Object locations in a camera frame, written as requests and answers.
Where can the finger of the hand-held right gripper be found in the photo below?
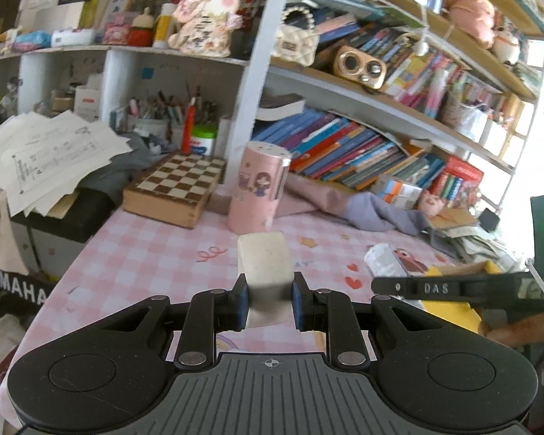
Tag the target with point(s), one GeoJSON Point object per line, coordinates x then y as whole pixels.
{"type": "Point", "coordinates": [435, 288]}

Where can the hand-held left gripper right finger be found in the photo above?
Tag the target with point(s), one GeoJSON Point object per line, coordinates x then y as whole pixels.
{"type": "Point", "coordinates": [300, 301]}

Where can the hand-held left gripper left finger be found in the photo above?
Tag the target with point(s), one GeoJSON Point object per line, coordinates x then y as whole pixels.
{"type": "Point", "coordinates": [241, 301]}

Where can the yellow cardboard box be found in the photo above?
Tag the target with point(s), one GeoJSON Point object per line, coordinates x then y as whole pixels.
{"type": "Point", "coordinates": [453, 315]}

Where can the translucent white block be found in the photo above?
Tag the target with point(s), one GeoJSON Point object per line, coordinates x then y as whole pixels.
{"type": "Point", "coordinates": [265, 263]}

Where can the clear labelled plastic bottle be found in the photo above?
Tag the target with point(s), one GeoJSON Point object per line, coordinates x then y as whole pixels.
{"type": "Point", "coordinates": [383, 258]}

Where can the pink cartoon cylinder container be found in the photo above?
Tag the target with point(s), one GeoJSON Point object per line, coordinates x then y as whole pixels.
{"type": "Point", "coordinates": [258, 185]}

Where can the person's right hand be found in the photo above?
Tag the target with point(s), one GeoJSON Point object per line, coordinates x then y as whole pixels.
{"type": "Point", "coordinates": [521, 330]}

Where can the pile of papers and booklets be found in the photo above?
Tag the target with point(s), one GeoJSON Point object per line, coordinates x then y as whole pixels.
{"type": "Point", "coordinates": [476, 240]}

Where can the small pink pig toy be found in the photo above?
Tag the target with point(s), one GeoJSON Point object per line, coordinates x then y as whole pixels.
{"type": "Point", "coordinates": [430, 203]}

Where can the orange and white carton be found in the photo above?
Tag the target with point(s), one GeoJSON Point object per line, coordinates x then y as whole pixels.
{"type": "Point", "coordinates": [401, 185]}
{"type": "Point", "coordinates": [396, 200]}

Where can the mauve and lavender cloth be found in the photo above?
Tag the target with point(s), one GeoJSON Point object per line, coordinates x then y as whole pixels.
{"type": "Point", "coordinates": [344, 208]}

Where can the white storage box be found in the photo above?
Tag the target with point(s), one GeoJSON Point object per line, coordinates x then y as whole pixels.
{"type": "Point", "coordinates": [496, 138]}

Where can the pink checked tablecloth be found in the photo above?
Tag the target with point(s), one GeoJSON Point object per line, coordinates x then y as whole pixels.
{"type": "Point", "coordinates": [140, 253]}

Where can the wooden chess box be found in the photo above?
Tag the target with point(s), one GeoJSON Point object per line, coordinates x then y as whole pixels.
{"type": "Point", "coordinates": [172, 190]}

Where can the holder of marker pens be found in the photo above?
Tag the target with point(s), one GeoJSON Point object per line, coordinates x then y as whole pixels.
{"type": "Point", "coordinates": [462, 120]}

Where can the row of colourful books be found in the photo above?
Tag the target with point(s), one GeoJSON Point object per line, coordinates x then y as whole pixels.
{"type": "Point", "coordinates": [344, 149]}
{"type": "Point", "coordinates": [412, 63]}

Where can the green lid jar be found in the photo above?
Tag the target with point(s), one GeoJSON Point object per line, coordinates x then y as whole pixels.
{"type": "Point", "coordinates": [203, 140]}

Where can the dark grey cloth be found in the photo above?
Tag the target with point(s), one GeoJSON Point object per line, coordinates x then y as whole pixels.
{"type": "Point", "coordinates": [118, 167]}

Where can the black electric keyboard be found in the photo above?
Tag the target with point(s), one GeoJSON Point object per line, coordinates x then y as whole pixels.
{"type": "Point", "coordinates": [72, 217]}

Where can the small cream plush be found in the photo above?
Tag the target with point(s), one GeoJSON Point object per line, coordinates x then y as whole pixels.
{"type": "Point", "coordinates": [507, 43]}

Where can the holder of pens and brushes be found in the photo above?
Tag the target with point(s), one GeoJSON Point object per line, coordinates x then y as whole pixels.
{"type": "Point", "coordinates": [158, 113]}

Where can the small white round lamp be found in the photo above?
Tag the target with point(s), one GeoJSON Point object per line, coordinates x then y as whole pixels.
{"type": "Point", "coordinates": [422, 47]}

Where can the large pink pig plush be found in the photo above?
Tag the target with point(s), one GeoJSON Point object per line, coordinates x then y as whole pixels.
{"type": "Point", "coordinates": [469, 16]}

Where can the gold retro radio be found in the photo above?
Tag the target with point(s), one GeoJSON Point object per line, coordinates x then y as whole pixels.
{"type": "Point", "coordinates": [358, 67]}

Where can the pile of sheet music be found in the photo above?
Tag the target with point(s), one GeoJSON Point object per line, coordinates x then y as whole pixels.
{"type": "Point", "coordinates": [50, 154]}

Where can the beige tote bag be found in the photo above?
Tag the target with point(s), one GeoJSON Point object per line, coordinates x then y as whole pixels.
{"type": "Point", "coordinates": [0, 231]}

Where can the white and red carton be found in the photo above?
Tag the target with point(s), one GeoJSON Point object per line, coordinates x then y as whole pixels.
{"type": "Point", "coordinates": [87, 102]}

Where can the white quilted pearl purse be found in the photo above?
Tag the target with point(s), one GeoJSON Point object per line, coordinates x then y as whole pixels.
{"type": "Point", "coordinates": [297, 43]}

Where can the white cubby shelf unit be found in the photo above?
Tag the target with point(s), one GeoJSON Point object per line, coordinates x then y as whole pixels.
{"type": "Point", "coordinates": [113, 72]}

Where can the white and yellow bottle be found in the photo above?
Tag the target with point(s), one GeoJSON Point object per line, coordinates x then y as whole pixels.
{"type": "Point", "coordinates": [164, 27]}

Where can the small pink box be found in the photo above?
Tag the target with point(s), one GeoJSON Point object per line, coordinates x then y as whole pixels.
{"type": "Point", "coordinates": [115, 34]}

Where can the white oblong device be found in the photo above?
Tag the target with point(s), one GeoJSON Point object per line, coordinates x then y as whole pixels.
{"type": "Point", "coordinates": [72, 37]}

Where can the blue tissue pack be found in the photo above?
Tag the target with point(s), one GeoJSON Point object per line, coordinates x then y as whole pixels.
{"type": "Point", "coordinates": [31, 40]}

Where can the white metal bookshelf frame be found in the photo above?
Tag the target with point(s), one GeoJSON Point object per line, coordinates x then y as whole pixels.
{"type": "Point", "coordinates": [263, 54]}

